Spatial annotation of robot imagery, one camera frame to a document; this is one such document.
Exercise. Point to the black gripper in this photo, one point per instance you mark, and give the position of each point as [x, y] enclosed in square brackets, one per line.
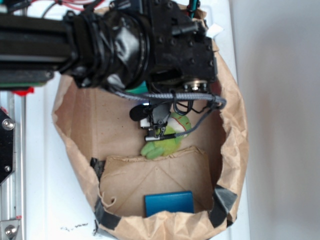
[183, 54]

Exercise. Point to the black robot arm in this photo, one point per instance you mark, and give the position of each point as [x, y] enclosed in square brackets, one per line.
[134, 42]

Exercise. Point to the blue rectangular block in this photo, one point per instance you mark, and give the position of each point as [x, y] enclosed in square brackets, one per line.
[172, 202]

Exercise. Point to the green plush toy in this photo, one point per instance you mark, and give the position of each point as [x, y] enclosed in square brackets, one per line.
[176, 124]

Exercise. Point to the brown paper bag tray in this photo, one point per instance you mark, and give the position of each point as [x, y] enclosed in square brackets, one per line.
[104, 146]

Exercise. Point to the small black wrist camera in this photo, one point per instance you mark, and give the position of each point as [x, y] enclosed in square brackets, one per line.
[153, 115]

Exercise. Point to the aluminium extrusion rail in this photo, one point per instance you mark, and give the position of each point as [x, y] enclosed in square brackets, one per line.
[12, 166]

